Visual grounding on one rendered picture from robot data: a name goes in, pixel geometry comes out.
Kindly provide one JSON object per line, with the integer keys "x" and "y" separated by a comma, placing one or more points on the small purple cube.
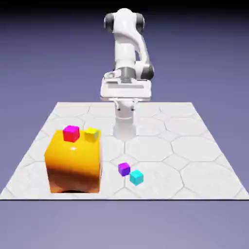
{"x": 124, "y": 169}

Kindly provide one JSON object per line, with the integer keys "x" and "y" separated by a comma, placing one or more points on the large orange box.
{"x": 74, "y": 161}

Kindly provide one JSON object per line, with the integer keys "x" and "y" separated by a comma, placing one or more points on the small red cube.
{"x": 71, "y": 133}

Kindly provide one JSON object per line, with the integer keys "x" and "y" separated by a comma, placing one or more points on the small yellow cube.
{"x": 91, "y": 135}

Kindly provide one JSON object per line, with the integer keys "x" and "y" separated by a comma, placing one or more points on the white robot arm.
{"x": 124, "y": 39}

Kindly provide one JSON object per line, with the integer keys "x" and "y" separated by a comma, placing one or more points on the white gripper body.
{"x": 125, "y": 91}

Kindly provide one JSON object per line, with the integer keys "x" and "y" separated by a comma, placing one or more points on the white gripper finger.
{"x": 133, "y": 106}
{"x": 117, "y": 106}

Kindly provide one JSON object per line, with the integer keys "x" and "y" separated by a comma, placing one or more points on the small cyan cube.
{"x": 136, "y": 177}

